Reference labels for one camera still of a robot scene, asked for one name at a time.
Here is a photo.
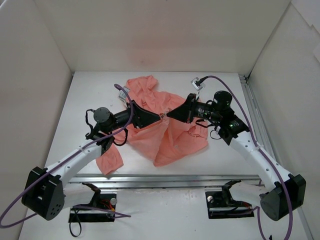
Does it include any salmon pink zip jacket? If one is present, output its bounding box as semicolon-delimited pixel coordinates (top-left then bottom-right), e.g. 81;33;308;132
95;74;209;176

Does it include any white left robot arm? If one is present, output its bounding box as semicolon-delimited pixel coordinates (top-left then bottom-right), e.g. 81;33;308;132
21;101;161;221

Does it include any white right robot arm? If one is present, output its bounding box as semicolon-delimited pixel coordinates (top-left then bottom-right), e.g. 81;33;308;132
167;90;306;221

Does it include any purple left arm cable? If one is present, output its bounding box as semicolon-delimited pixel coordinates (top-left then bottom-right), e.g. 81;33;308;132
0;83;134;229

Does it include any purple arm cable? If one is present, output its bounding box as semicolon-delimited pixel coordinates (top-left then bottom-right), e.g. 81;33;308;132
198;75;295;240
0;83;134;229

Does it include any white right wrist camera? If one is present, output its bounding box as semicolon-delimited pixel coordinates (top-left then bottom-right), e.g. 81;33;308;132
191;77;205;93

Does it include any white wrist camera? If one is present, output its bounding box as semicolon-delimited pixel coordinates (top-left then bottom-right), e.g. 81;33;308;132
191;77;205;93
118;86;130;103

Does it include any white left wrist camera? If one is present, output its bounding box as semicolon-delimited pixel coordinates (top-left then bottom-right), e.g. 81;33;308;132
118;86;130;103

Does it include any aluminium right side rail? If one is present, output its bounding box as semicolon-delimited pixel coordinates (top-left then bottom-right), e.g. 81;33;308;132
238;74;314;240

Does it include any aluminium rail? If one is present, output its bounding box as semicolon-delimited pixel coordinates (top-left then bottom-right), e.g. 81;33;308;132
69;174;260;191
238;74;314;240

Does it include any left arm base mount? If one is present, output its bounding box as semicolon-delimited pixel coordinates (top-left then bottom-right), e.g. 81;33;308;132
68;183;117;238

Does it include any aluminium front rail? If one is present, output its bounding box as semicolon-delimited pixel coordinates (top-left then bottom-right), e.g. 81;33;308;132
69;174;260;191

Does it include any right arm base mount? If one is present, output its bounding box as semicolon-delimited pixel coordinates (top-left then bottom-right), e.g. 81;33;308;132
204;180;255;220

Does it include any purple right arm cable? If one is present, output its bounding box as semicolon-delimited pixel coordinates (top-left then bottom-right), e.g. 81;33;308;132
198;75;295;240

